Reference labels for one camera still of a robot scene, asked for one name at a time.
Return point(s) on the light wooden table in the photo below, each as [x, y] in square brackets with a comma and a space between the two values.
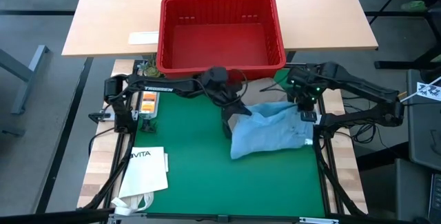
[113, 17]

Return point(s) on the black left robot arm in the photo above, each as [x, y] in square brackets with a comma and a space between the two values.
[158, 88]

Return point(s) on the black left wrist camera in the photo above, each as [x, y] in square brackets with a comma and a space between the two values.
[213, 76]

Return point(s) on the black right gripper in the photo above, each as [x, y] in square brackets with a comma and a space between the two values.
[305, 86]

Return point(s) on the clear package with orange label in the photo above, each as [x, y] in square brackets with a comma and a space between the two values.
[149, 105]

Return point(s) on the dark grey case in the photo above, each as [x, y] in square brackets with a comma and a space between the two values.
[422, 131]

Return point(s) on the light blue garment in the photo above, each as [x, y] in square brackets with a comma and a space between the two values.
[268, 131]

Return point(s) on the white tag with black logo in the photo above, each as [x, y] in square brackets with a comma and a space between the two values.
[429, 91]

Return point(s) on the silver metal bracket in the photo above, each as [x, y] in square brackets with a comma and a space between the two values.
[318, 221]

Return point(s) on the grey metal table leg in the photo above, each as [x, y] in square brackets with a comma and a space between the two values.
[29, 81]

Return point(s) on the dark grey box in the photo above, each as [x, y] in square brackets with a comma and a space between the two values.
[396, 189]

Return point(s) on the green table mat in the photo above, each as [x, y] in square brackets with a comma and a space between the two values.
[206, 182]

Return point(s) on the light green object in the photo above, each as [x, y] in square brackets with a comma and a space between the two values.
[413, 6]

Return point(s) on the white paper strip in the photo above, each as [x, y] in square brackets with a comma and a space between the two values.
[144, 38]

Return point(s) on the white printed tote bag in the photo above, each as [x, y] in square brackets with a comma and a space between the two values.
[148, 175]

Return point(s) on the black aluminium table frame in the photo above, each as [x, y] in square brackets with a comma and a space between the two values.
[120, 155]

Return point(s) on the black horizontal bar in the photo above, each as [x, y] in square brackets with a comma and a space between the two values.
[51, 217]

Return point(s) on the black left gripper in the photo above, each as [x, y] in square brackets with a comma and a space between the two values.
[231, 96]

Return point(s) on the small potted succulent plant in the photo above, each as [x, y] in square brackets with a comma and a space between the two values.
[150, 69]

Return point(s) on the black keyboard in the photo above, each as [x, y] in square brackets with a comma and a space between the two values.
[435, 196]

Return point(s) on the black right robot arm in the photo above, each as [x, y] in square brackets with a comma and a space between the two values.
[361, 86]

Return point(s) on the red plastic laundry bin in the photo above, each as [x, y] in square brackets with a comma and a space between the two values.
[220, 45]

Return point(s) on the black table leg bar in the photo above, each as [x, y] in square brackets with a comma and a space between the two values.
[51, 175]

